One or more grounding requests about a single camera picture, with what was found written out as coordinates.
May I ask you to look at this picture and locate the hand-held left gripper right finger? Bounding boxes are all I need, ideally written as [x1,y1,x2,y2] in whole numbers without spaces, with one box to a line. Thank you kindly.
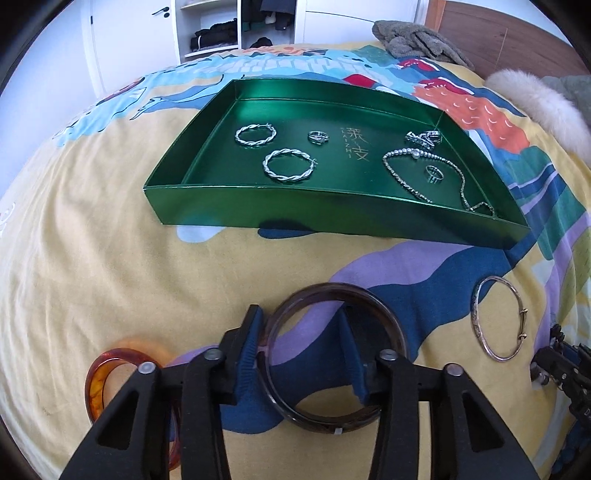
[336,311,541,480]

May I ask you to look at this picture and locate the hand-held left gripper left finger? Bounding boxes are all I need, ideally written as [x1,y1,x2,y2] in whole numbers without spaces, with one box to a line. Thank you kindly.
[59,304,265,480]

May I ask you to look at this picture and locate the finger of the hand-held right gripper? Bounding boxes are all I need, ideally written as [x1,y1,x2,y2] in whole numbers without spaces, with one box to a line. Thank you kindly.
[530,348,591,418]
[549,324,591,360]

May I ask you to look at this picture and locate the dark brown bangle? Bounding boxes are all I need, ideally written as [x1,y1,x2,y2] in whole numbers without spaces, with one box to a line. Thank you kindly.
[259,283,409,435]

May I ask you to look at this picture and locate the thin silver bangle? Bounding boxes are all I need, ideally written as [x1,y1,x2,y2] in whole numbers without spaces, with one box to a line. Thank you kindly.
[471,275,527,361]

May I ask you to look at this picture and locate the green metallic tray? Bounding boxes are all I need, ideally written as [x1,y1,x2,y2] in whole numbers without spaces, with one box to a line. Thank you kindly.
[143,78,531,250]

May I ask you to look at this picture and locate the twisted silver hoop earring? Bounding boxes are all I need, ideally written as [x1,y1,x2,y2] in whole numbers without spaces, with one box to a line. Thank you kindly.
[235,122,277,148]
[264,148,320,183]

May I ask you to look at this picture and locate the amber translucent bangle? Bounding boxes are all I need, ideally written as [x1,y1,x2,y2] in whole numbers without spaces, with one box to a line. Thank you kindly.
[84,337,182,472]

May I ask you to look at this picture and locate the yellow dinosaur printed bedspread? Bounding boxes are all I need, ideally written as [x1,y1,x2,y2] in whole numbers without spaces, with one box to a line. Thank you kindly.
[0,39,591,480]

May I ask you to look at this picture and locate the folded black clothes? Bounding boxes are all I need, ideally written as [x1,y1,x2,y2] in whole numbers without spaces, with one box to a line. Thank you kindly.
[190,19,240,51]

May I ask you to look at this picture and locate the wooden headboard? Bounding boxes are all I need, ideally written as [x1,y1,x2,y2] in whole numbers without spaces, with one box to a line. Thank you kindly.
[438,0,591,79]

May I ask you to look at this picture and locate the grey knitted sweater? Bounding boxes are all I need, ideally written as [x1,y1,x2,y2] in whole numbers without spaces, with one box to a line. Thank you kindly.
[372,19,474,70]

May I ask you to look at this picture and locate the white door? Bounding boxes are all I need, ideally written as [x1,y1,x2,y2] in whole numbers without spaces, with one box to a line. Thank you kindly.
[81,0,183,97]

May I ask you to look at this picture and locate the white wardrobe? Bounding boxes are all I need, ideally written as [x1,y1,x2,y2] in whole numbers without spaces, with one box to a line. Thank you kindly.
[173,0,426,61]

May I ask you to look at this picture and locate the dark grey hanging coat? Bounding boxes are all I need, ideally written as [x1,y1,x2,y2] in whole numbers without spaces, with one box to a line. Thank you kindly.
[252,0,296,24]

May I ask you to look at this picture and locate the silver beaded necklace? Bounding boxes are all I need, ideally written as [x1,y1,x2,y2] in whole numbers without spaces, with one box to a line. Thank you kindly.
[382,147,495,217]

